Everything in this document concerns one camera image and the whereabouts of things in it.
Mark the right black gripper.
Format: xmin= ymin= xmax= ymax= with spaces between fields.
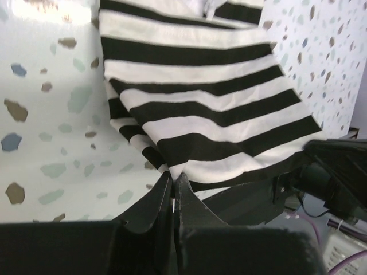
xmin=202 ymin=139 xmax=366 ymax=226

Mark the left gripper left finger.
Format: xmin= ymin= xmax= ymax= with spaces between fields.
xmin=1 ymin=173 xmax=173 ymax=274

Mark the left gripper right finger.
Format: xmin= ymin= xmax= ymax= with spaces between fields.
xmin=174 ymin=174 xmax=326 ymax=274

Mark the black white striped tank top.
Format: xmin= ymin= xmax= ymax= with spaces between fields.
xmin=99 ymin=1 xmax=323 ymax=191

